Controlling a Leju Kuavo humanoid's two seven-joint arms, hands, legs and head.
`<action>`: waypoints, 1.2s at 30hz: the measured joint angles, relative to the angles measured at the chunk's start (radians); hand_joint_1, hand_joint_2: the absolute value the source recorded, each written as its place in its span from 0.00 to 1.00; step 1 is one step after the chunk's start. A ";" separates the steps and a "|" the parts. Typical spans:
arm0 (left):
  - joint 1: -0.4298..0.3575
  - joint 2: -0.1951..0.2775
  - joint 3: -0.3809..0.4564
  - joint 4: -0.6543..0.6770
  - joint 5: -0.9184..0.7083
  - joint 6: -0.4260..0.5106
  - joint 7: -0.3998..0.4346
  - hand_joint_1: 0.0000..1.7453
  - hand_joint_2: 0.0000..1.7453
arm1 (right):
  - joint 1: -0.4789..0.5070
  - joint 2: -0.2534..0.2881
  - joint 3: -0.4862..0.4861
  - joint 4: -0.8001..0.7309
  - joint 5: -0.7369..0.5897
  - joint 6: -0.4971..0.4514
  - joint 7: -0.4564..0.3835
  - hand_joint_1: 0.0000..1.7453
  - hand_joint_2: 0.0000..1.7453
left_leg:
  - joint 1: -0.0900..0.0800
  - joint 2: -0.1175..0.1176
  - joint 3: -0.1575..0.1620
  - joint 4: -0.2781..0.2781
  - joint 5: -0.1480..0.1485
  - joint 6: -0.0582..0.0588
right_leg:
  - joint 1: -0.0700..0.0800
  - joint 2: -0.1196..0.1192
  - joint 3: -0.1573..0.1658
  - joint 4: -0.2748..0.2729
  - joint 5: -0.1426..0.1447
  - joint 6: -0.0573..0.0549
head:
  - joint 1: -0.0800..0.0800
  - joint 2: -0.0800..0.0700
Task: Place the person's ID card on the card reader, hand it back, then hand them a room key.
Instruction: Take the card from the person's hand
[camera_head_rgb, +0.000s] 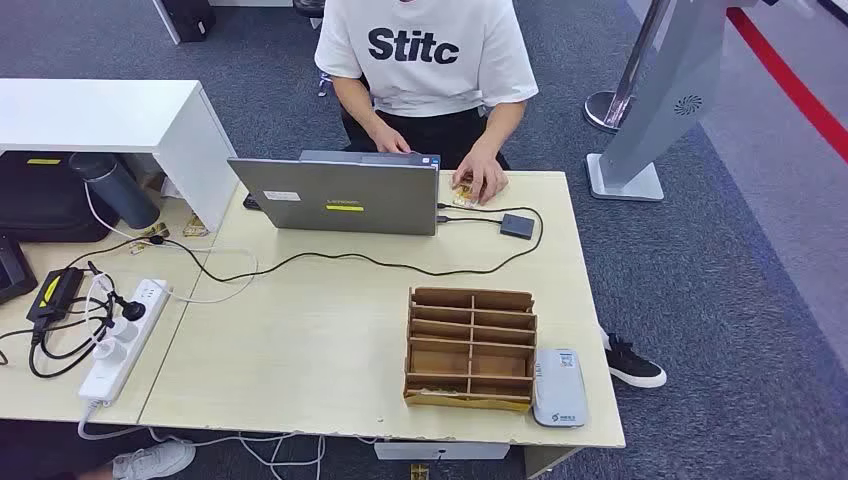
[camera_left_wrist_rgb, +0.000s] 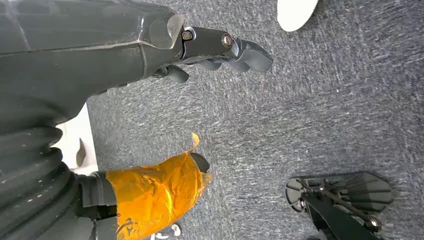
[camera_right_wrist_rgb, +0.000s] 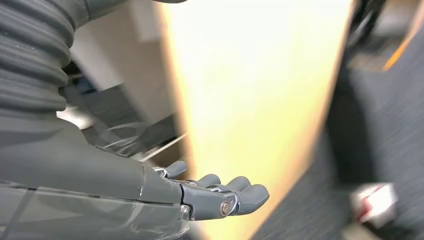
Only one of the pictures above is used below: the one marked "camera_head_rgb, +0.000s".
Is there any flat white box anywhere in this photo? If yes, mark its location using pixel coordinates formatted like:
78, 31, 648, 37
374, 441, 511, 462

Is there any black cabinet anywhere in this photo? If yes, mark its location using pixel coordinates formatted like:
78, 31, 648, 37
152, 0, 218, 45

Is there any thin white cable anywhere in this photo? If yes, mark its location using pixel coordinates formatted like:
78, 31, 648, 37
84, 270, 119, 346

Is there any black bag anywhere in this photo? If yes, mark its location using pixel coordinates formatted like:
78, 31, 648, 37
0, 150, 122, 244

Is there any person's right hand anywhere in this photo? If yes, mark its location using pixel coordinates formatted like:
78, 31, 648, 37
367, 122, 412, 155

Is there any black plug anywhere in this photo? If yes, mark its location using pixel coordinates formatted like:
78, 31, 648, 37
115, 296, 148, 323

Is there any small black box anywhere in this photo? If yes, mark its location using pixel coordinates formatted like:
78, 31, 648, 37
498, 213, 536, 241

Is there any white card reader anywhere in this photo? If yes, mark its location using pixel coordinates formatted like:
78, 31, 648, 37
531, 347, 590, 429

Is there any white shelf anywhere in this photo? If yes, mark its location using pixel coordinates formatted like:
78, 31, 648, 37
0, 78, 240, 233

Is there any black shoe white sole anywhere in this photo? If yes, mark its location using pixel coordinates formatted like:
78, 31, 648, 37
601, 331, 668, 390

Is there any chrome stanchion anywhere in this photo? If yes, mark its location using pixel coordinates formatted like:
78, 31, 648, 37
582, 0, 672, 134

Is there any grey laptop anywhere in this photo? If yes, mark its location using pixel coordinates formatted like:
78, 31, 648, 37
227, 149, 442, 237

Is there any grey kiosk stand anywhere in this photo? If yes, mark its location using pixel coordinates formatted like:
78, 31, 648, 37
586, 0, 760, 202

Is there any long white cable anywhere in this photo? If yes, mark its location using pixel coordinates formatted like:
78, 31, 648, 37
82, 182, 260, 306

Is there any white power strip cable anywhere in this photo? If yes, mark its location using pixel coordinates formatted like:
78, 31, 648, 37
77, 400, 327, 480

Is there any long black cable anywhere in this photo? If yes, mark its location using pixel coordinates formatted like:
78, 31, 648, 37
66, 201, 546, 284

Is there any wooden compartment organizer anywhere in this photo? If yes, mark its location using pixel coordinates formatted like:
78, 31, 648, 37
402, 286, 539, 414

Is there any dark grey bottle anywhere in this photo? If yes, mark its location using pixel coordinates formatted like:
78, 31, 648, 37
68, 152, 162, 231

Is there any white plug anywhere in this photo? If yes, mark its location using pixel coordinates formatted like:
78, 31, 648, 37
107, 317, 140, 344
91, 339, 128, 365

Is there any white power strip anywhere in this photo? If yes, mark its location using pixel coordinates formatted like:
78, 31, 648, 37
78, 278, 172, 404

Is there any black power adapter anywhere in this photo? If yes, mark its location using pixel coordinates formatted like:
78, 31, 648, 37
26, 266, 85, 325

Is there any black adapter mains cable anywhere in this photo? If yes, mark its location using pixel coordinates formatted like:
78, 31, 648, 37
28, 294, 124, 380

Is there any person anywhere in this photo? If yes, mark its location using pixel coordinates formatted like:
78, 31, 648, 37
314, 0, 539, 207

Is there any person's left hand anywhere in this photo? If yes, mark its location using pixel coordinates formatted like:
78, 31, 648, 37
452, 146, 510, 207

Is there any short black cable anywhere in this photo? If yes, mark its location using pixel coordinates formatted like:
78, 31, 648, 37
436, 214, 503, 227

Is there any ID card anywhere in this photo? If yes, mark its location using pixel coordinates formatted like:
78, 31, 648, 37
452, 175, 480, 210

